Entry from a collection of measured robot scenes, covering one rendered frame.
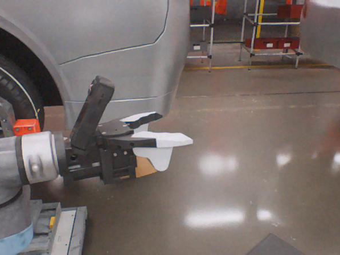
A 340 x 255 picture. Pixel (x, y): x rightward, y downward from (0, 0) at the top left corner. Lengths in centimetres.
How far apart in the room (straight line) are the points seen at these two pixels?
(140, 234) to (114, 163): 159
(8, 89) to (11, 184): 103
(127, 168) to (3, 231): 20
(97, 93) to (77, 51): 107
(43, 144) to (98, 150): 8
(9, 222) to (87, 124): 19
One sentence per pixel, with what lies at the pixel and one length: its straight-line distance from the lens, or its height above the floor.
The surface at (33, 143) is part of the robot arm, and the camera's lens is 49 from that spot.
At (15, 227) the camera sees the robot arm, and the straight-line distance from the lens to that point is 56.
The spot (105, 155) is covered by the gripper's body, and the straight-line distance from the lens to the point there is 49.
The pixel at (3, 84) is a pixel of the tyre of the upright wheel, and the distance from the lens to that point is 151.
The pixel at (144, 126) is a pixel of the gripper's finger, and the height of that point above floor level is 121.
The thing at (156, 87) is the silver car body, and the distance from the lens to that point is 159.
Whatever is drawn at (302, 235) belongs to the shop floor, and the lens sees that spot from 223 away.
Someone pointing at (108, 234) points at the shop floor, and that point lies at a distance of 211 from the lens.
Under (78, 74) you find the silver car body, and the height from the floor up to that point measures 104.
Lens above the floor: 147
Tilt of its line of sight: 26 degrees down
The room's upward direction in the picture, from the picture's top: straight up
